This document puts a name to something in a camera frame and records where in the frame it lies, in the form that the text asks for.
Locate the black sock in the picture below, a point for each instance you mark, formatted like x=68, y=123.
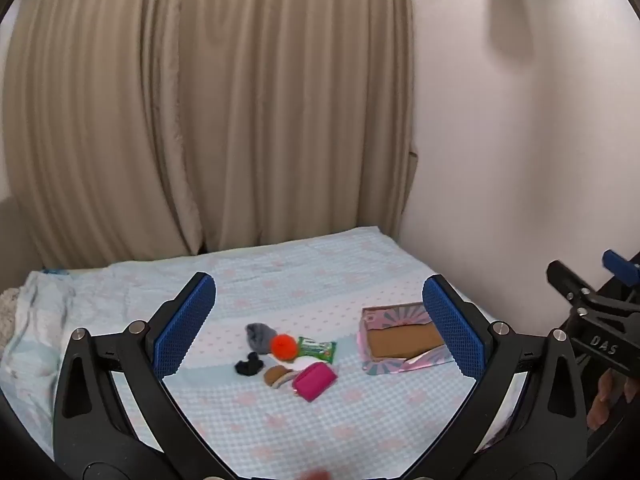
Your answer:
x=247, y=367

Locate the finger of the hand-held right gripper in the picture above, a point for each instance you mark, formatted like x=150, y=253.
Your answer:
x=622, y=266
x=567, y=282

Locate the beige curtain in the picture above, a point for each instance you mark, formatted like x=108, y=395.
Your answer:
x=90, y=125
x=300, y=100

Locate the white fluffy blanket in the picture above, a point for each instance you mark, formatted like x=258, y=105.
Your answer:
x=7, y=317

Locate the pink printed cardboard box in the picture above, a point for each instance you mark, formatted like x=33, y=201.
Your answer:
x=400, y=342

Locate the blue checkered bed sheet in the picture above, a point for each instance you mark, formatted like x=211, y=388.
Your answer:
x=310, y=430

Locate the white fluffy pad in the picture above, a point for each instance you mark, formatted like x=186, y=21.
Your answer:
x=302, y=363

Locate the pink pouch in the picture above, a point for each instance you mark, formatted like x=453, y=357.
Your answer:
x=312, y=382

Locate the brown plush toy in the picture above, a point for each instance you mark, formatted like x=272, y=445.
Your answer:
x=275, y=375

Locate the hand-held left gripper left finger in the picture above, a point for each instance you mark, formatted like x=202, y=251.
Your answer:
x=185, y=330

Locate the person's right hand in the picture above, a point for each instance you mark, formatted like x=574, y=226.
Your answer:
x=600, y=400

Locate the orange pompom ball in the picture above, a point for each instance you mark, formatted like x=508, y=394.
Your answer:
x=284, y=346

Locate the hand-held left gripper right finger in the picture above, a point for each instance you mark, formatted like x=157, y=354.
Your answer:
x=452, y=330

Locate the green snack packet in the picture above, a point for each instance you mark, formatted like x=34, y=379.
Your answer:
x=315, y=347

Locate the grey sock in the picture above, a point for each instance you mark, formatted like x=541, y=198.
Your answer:
x=260, y=335

